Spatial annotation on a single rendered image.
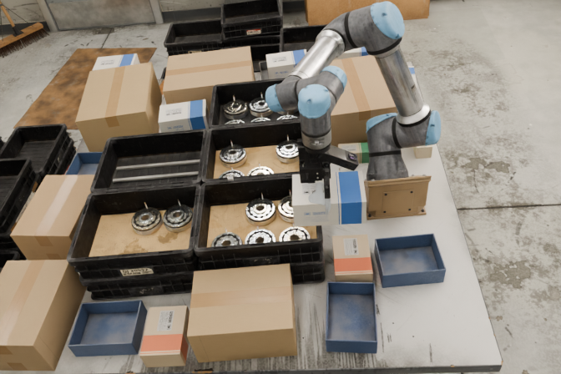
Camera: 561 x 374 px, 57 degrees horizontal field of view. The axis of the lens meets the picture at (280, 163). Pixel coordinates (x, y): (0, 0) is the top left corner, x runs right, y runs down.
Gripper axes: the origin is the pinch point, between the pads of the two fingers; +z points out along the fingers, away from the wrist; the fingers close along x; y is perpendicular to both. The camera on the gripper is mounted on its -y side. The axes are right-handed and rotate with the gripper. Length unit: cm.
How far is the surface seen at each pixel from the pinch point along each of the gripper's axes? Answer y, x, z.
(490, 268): -77, -49, 111
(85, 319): 81, 14, 38
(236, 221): 31.9, -15.3, 27.5
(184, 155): 56, -51, 28
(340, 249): -3.0, -5.8, 33.2
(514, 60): -142, -228, 112
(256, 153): 27, -50, 28
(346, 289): -4.1, 7.1, 37.2
